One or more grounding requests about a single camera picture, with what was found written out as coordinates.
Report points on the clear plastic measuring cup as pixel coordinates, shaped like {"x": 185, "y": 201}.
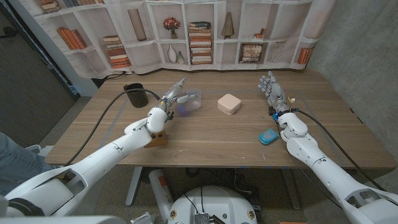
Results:
{"x": 195, "y": 105}

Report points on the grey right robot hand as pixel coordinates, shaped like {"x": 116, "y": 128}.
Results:
{"x": 276, "y": 93}

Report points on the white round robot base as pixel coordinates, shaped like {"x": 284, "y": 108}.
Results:
{"x": 214, "y": 205}

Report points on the pink jewelry box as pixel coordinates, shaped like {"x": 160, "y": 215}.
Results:
{"x": 229, "y": 104}

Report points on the black cup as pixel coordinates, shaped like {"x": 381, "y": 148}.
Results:
{"x": 136, "y": 98}

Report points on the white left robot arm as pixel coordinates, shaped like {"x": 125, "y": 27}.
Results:
{"x": 102, "y": 158}

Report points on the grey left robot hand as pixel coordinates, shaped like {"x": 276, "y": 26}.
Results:
{"x": 171, "y": 95}

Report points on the brown block with three holes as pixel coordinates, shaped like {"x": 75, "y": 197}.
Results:
{"x": 160, "y": 140}

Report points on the grey table leg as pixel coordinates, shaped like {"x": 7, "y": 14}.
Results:
{"x": 133, "y": 186}
{"x": 291, "y": 189}

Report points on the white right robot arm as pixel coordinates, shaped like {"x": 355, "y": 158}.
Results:
{"x": 329, "y": 174}

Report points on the white roll with orange label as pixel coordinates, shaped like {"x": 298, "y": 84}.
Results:
{"x": 161, "y": 193}

